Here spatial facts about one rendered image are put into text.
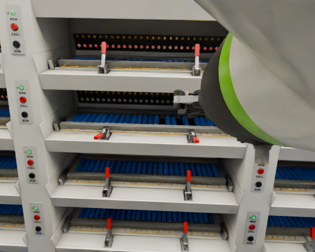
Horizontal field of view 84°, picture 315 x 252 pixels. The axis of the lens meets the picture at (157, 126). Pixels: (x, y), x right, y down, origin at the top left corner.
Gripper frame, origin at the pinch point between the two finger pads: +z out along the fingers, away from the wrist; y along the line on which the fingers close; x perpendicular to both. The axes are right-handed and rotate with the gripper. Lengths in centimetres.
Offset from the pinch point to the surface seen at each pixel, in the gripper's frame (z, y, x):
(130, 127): 19.0, -18.3, -4.5
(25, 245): 22, -54, -47
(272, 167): 16.7, 25.3, -14.8
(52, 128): 18.5, -43.2, -5.6
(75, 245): 23, -36, -46
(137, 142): 15.4, -15.3, -8.7
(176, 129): 19.1, -3.6, -4.4
